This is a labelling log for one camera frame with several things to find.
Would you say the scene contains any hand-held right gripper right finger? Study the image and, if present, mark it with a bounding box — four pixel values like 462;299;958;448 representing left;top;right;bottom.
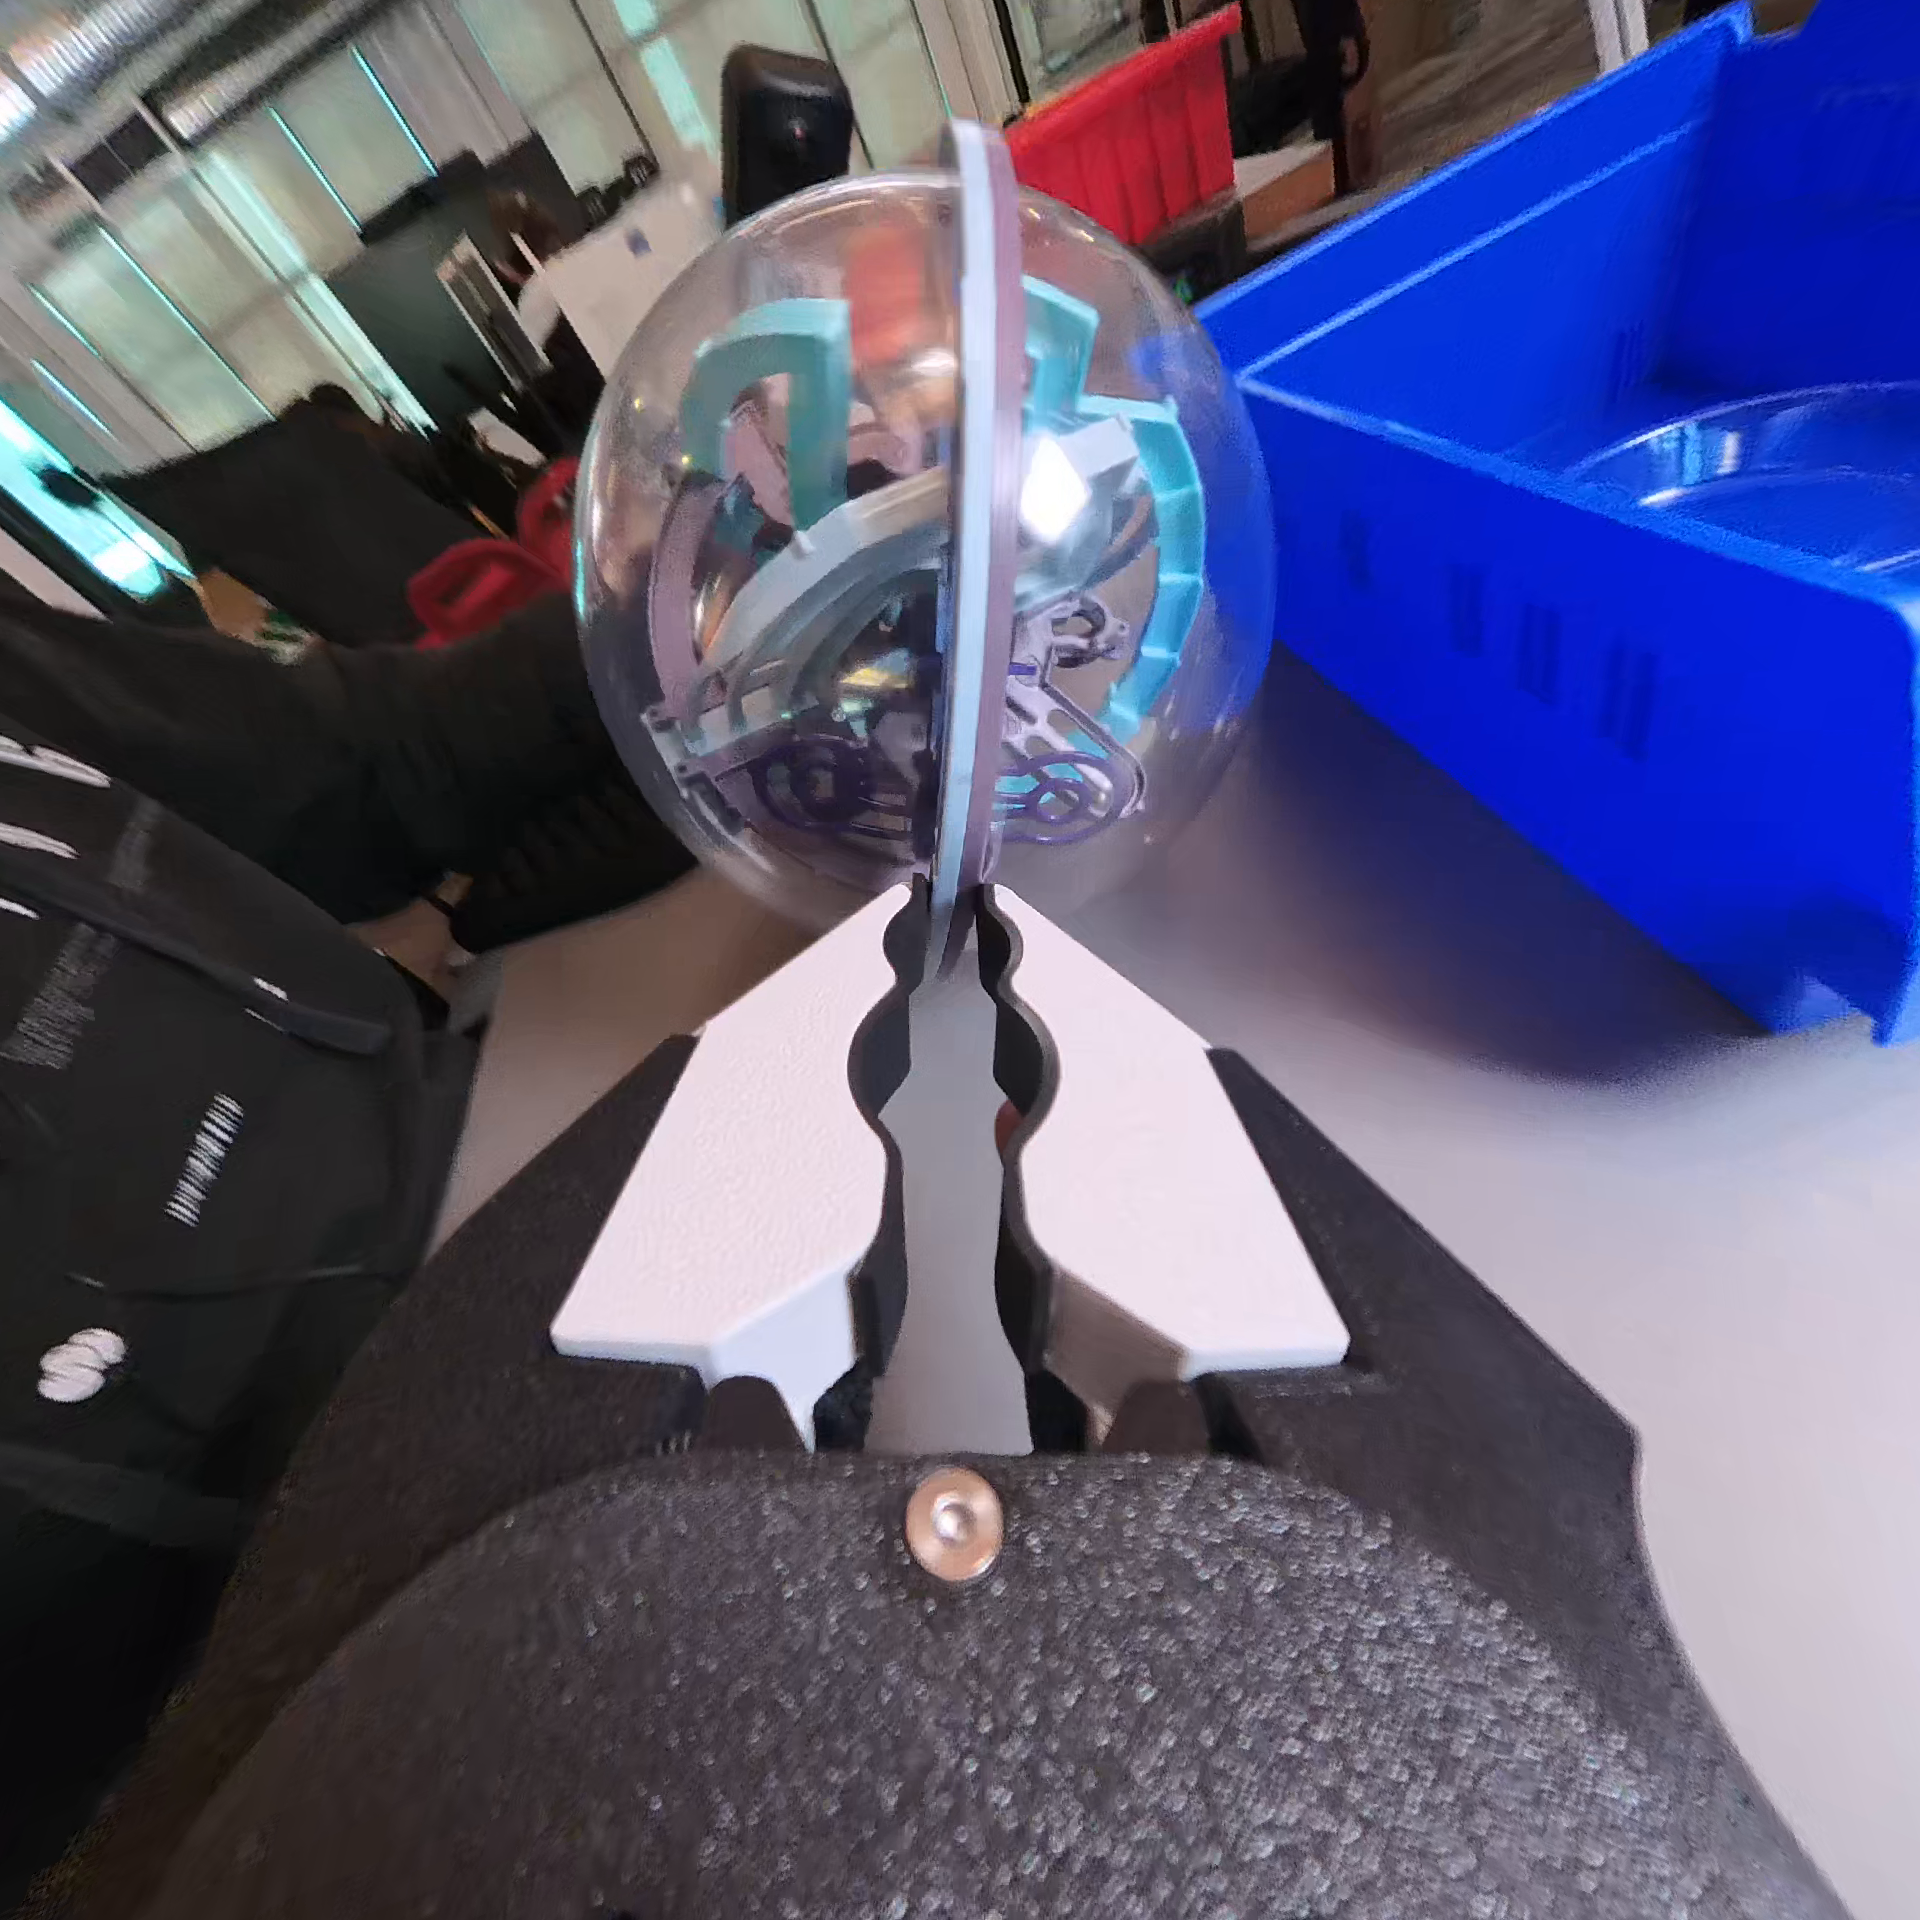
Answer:
967;886;1347;1413

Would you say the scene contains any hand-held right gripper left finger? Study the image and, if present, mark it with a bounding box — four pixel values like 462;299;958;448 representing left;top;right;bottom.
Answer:
550;886;917;1413

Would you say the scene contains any clear plastic maze ball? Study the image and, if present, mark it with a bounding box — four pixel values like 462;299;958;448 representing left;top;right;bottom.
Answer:
571;122;1278;938

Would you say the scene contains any blue plastic bin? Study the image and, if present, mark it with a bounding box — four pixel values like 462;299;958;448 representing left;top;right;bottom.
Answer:
1195;0;1920;1042

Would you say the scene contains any person's left forearm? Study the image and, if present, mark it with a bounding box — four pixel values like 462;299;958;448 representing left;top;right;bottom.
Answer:
0;586;692;932

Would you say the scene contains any clear plastic ball stand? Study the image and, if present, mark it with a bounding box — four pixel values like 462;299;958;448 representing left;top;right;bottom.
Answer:
1561;384;1920;572

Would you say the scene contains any red plastic bin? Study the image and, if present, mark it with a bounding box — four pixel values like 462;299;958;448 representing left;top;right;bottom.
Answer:
1006;6;1248;249

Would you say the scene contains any black backpack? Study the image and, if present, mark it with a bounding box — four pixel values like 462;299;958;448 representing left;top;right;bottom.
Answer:
0;736;483;1801

